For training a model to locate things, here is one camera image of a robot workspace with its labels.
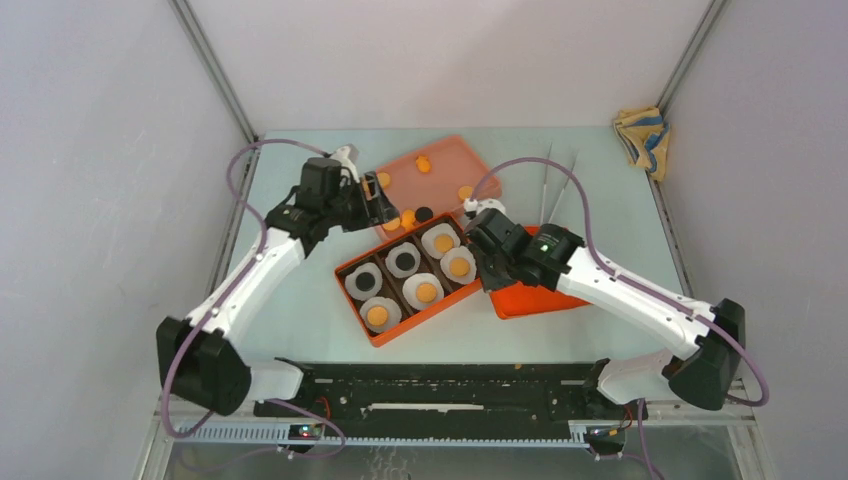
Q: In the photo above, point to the pink cookie tray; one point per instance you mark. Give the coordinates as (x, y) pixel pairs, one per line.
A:
(454, 164)

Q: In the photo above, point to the round orange cookie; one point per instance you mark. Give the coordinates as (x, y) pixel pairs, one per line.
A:
(465, 193)
(443, 243)
(392, 225)
(384, 179)
(426, 292)
(459, 267)
(377, 316)

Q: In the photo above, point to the black sandwich cookie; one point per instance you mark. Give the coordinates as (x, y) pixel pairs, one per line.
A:
(423, 214)
(365, 282)
(406, 262)

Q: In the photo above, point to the orange cookie box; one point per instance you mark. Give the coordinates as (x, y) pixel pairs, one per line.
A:
(392, 287)

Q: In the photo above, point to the yellow blue cloth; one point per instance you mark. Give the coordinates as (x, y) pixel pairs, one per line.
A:
(645, 137)

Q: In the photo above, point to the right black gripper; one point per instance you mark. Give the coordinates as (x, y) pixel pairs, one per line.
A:
(488, 249)

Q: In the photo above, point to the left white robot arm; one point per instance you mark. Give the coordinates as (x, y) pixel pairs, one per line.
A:
(198, 355)

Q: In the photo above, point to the white paper cup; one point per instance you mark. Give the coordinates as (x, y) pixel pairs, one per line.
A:
(429, 235)
(390, 259)
(389, 303)
(411, 283)
(461, 251)
(353, 292)

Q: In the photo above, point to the orange fish cookie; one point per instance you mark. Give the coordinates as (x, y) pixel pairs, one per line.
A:
(408, 220)
(423, 164)

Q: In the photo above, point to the orange box lid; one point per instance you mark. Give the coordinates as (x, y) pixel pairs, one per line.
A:
(519, 300)

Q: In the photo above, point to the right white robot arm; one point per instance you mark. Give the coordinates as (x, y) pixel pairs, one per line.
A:
(702, 342)

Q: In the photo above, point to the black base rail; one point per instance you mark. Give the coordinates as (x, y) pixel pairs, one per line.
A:
(485, 402)

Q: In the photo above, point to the metal tongs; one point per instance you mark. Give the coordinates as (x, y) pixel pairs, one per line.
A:
(548, 209)

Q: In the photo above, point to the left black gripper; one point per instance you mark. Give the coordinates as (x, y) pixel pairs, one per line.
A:
(374, 212)

